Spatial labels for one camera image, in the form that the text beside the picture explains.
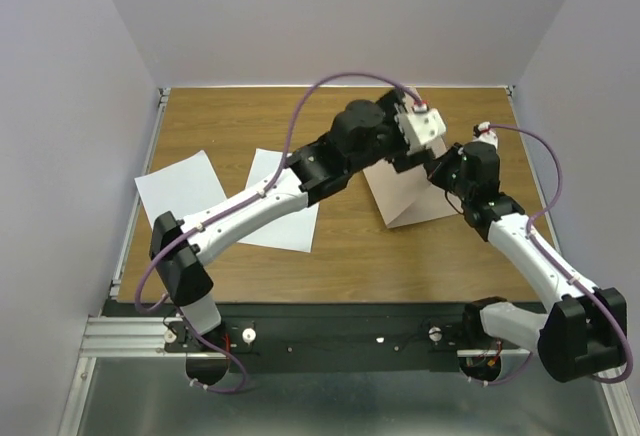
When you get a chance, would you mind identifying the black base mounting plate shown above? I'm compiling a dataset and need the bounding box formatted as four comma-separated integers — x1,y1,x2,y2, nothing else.
102,300,526,376

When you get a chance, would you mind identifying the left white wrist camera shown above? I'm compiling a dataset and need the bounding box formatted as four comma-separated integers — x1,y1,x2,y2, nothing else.
396,108,447,155

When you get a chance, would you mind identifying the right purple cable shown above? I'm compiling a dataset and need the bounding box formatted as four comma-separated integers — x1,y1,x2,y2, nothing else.
467,124,630,388

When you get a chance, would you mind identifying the aluminium frame rail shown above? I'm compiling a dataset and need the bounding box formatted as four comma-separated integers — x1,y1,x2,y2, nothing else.
80,317,166,358

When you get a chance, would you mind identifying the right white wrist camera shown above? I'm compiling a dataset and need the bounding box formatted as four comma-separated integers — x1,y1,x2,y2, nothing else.
472,122,499,151

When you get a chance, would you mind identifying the white paper sheet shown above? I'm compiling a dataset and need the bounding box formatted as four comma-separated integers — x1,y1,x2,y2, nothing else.
135,150,226,227
240,148,319,253

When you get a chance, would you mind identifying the white paper sheet far left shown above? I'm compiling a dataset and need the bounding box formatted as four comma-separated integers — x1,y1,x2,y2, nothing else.
135,150,226,227

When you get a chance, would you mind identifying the tan paper folder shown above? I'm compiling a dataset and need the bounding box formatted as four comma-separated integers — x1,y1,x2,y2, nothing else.
360,86,469,230

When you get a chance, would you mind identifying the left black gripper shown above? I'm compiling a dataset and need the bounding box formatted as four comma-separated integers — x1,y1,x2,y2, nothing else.
347,92,434,178

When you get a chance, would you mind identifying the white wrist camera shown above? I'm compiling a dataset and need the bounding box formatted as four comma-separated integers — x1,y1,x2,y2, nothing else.
396,108,447,155
472,122,499,151

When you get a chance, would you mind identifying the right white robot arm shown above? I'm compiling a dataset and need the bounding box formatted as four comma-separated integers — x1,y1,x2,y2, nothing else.
424,140,634,382

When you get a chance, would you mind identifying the white paper sheet centre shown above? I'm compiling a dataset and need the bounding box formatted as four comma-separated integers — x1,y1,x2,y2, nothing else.
240,148,319,253

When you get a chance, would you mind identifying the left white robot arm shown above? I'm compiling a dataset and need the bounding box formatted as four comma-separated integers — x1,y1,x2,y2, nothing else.
148,86,429,351

